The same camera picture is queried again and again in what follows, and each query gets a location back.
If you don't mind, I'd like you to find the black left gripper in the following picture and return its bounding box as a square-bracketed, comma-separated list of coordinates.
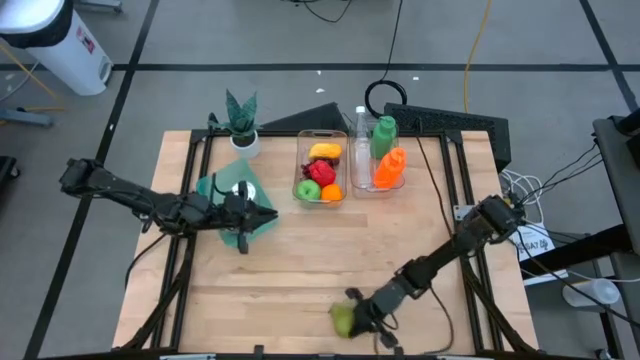
[217, 180, 279, 254]

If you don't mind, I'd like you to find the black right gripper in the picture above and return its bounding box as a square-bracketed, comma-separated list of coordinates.
[345, 287, 401, 351]

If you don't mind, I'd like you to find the green pear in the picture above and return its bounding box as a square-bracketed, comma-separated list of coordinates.
[328, 301, 357, 339]

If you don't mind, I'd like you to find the silver tin can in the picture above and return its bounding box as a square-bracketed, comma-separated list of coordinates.
[231, 180, 259, 202]

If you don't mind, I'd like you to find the green apple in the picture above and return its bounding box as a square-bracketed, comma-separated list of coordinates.
[296, 179, 322, 202]

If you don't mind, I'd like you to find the teal plastic bin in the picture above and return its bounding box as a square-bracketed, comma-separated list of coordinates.
[195, 158, 279, 249]

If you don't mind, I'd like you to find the orange fruit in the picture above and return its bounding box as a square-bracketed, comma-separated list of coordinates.
[320, 183, 344, 204]

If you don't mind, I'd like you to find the red bell pepper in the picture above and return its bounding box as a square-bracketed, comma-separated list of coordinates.
[308, 159, 338, 189]

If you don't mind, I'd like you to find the clear plastic bin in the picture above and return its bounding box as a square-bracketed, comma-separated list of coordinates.
[349, 118, 407, 194]
[292, 129, 350, 210]

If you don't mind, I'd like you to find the yellow orange mango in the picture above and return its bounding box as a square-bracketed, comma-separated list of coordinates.
[308, 142, 344, 161]

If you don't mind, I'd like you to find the clear bottle with white cap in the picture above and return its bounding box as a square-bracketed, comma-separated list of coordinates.
[353, 105, 373, 189]

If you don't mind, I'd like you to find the orange plastic bottle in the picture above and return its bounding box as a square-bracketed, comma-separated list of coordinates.
[373, 146, 408, 190]

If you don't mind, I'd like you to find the snake plant in white pot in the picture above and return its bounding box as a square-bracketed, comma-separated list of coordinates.
[207, 89, 264, 160]

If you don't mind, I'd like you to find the black angled panel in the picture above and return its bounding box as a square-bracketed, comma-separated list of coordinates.
[259, 101, 349, 132]

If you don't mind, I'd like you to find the white printed sign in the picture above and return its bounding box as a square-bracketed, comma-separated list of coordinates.
[510, 223, 556, 264]

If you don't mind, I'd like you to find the white trash can black liner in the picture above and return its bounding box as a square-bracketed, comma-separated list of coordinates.
[0, 0, 115, 97]

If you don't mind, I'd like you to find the grey metal stand base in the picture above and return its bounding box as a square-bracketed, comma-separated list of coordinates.
[0, 106, 54, 127]

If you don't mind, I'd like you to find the black chair part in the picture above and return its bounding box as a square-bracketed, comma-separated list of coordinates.
[0, 155, 21, 201]

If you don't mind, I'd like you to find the grey cart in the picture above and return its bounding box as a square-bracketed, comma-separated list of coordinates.
[592, 107, 640, 241]

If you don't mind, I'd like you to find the black metal rig frame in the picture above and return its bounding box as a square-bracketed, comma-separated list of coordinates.
[119, 128, 539, 360]

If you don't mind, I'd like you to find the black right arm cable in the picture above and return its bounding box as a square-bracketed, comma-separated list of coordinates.
[413, 119, 456, 355]

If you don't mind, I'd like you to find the black hanging cable with coil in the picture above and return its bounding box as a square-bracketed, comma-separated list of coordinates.
[363, 0, 409, 121]

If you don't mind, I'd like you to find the white cable bundle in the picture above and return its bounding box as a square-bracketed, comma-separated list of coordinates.
[498, 168, 544, 204]

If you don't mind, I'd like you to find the yellow hanging cable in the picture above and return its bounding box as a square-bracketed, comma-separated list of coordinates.
[462, 0, 495, 114]

